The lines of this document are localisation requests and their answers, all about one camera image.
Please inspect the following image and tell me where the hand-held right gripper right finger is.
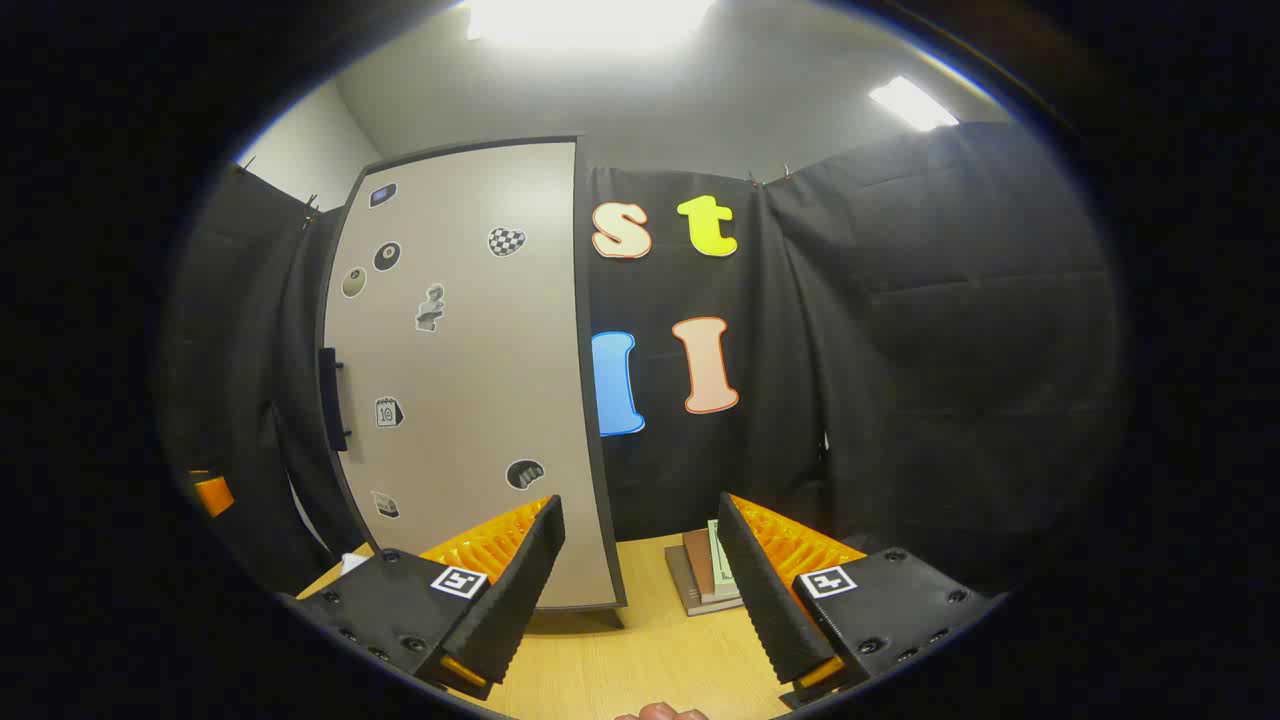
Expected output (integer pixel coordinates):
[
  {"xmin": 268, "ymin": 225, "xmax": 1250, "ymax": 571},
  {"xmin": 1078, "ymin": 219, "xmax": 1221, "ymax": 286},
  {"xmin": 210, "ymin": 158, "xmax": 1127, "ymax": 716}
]
[{"xmin": 717, "ymin": 492, "xmax": 1001, "ymax": 711}]

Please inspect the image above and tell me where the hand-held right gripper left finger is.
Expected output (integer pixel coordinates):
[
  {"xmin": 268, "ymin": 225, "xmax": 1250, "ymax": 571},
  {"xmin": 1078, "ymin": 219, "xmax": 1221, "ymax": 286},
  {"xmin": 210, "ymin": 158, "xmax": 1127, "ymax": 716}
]
[{"xmin": 283, "ymin": 495, "xmax": 566, "ymax": 701}]

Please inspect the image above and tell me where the black cabinet door handle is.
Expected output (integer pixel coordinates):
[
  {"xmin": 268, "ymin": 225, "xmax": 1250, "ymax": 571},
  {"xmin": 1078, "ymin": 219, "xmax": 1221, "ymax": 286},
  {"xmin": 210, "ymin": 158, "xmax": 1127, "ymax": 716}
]
[{"xmin": 318, "ymin": 347, "xmax": 351, "ymax": 453}]

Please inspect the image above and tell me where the beige cabinet door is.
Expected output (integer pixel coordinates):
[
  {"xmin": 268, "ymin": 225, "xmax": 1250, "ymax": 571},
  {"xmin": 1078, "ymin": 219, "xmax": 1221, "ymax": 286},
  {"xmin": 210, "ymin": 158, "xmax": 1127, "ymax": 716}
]
[{"xmin": 318, "ymin": 138, "xmax": 619, "ymax": 613}]

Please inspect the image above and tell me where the pale green book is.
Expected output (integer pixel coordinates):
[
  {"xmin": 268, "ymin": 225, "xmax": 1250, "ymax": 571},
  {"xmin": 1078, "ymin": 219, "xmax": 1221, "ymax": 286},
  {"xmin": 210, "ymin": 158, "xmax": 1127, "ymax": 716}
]
[{"xmin": 707, "ymin": 519, "xmax": 741, "ymax": 596}]

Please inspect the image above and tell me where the reddish-brown book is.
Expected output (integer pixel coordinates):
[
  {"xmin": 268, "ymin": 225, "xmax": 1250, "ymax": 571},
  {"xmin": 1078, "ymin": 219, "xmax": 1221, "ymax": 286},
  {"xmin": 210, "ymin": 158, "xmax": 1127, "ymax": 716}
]
[{"xmin": 683, "ymin": 528, "xmax": 741, "ymax": 604}]

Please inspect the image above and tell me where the black backdrop cloth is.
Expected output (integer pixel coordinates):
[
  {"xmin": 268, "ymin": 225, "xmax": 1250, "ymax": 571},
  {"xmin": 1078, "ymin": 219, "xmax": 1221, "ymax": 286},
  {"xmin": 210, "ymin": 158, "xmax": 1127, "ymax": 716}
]
[{"xmin": 160, "ymin": 120, "xmax": 1121, "ymax": 601}]

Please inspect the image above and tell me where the small ceiling light panel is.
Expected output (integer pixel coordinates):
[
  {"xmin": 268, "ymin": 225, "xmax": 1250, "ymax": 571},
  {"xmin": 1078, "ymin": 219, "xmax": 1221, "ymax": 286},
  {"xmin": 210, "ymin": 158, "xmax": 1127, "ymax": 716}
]
[{"xmin": 868, "ymin": 76, "xmax": 959, "ymax": 132}]

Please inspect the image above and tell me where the large ceiling light panel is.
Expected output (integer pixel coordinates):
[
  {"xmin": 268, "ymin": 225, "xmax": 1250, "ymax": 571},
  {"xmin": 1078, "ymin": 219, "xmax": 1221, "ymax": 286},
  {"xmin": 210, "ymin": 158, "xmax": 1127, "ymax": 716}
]
[{"xmin": 465, "ymin": 0, "xmax": 716, "ymax": 51}]

